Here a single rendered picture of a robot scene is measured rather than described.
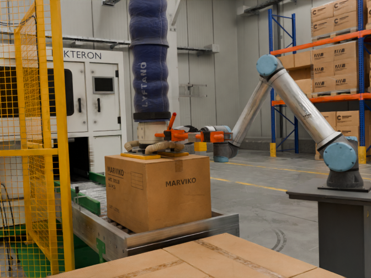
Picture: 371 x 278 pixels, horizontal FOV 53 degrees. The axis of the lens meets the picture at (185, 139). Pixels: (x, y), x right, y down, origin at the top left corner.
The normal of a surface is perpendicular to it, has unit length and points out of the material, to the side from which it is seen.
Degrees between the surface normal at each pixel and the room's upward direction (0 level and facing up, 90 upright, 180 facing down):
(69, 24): 90
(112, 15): 90
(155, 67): 78
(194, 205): 90
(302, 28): 90
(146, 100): 73
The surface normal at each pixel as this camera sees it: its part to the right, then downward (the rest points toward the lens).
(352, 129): -0.83, 0.02
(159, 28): 0.69, 0.11
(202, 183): 0.53, 0.02
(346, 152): -0.40, 0.13
